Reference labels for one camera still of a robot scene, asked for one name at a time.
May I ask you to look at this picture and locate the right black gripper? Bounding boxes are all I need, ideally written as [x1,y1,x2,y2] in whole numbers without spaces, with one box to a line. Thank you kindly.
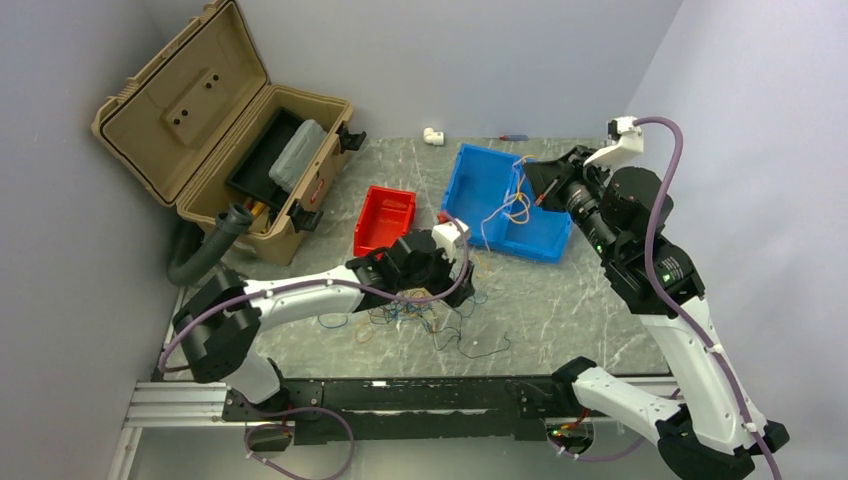
[523,144,622,260]

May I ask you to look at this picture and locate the yellow wires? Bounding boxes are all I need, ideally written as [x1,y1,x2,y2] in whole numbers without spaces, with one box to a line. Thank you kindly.
[480,154,539,253]

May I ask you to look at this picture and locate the blue black wires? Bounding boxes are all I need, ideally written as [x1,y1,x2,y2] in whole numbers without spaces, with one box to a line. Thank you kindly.
[316,288,513,361]

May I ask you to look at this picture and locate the white pipe elbow fitting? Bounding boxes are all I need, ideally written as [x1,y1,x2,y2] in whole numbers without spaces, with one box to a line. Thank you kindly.
[422,127,445,146]

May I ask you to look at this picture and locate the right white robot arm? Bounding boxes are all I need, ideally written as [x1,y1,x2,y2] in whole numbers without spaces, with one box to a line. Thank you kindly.
[523,146,789,479]

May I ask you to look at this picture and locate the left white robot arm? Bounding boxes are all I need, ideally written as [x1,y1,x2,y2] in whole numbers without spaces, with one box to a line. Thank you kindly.
[160,220,475,420]

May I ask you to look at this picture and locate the red plastic bin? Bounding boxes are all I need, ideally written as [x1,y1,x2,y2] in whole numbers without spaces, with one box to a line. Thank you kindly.
[353,185,416,257]

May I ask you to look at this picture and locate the blue plastic bin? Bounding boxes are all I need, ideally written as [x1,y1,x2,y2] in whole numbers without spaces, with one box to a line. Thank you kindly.
[442,144,571,264]

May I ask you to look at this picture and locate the grey plastic case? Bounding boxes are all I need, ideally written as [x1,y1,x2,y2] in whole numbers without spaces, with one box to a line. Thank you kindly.
[268,119,327,193]

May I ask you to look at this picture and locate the black toolbox tray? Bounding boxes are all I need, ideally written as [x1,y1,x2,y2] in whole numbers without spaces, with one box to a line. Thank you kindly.
[226,108,304,211]

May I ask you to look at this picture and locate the tan plastic toolbox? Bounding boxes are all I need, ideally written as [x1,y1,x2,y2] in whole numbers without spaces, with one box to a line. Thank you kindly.
[91,1,354,266]

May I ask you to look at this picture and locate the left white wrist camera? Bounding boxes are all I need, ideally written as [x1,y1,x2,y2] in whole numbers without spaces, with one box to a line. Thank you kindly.
[431,219,470,263]

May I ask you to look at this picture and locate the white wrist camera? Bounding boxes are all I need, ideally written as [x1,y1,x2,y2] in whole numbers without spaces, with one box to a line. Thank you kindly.
[431,219,470,263]
[583,116,644,169]

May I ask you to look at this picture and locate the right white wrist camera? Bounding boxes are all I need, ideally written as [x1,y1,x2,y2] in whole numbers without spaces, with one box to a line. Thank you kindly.
[583,116,644,169]

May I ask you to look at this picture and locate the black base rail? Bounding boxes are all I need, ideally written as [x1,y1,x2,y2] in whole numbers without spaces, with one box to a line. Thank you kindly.
[221,376,598,446]

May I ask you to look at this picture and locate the grey corrugated hose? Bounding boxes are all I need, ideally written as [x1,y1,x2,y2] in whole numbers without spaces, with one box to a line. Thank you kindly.
[165,203,254,287]

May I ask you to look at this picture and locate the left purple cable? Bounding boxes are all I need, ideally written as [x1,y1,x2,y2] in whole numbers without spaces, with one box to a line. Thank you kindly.
[157,211,473,374]

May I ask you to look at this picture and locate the aluminium frame rail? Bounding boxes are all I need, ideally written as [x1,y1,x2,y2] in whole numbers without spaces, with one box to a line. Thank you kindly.
[105,291,230,480]

